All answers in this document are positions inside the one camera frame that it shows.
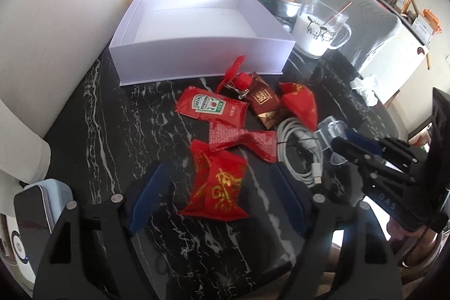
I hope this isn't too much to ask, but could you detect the red ketchup sachet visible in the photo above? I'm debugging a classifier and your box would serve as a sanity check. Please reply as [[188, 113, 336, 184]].
[[175, 86, 248, 129]]

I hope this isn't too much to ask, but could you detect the steel bowl with fruit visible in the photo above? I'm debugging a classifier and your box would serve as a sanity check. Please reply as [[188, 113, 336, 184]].
[[269, 0, 301, 18]]

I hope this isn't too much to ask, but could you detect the grey leaf pattern chair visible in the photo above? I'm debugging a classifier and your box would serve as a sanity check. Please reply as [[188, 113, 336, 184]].
[[320, 0, 401, 71]]

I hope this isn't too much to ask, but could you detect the dark red tea packet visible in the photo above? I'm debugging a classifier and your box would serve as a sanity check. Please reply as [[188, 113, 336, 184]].
[[244, 72, 282, 129]]

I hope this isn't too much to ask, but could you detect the white gift box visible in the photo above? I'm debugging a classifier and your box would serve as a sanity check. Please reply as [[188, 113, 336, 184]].
[[109, 0, 294, 86]]

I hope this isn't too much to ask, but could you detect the clear plastic cup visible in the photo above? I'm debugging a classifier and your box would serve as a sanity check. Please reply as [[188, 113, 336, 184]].
[[315, 116, 347, 166]]

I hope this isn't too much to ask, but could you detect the glass mug with milk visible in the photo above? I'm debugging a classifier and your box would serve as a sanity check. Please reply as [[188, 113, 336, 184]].
[[291, 0, 352, 58]]

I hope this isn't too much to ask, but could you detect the large red snack packet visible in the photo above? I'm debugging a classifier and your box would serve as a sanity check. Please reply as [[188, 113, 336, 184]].
[[179, 139, 249, 222]]

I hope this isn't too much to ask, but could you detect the red twisted candy wrapper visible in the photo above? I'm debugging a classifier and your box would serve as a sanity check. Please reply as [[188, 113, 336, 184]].
[[208, 121, 278, 164]]

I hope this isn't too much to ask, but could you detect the crumpled white tissue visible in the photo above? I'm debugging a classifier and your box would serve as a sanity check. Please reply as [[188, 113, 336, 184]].
[[350, 77, 378, 107]]

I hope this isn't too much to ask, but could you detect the small red toy fan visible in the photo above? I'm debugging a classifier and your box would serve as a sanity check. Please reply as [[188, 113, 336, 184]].
[[216, 56, 253, 100]]

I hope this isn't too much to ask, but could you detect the red gold snack packet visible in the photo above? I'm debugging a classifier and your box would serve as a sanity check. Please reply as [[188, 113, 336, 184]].
[[278, 82, 318, 131]]

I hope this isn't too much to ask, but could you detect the smartphone on left gripper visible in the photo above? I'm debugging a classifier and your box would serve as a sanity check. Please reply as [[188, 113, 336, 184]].
[[12, 185, 54, 279]]

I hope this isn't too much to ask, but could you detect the white usb cable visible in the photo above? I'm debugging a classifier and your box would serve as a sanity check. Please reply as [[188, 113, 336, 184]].
[[276, 116, 329, 189]]

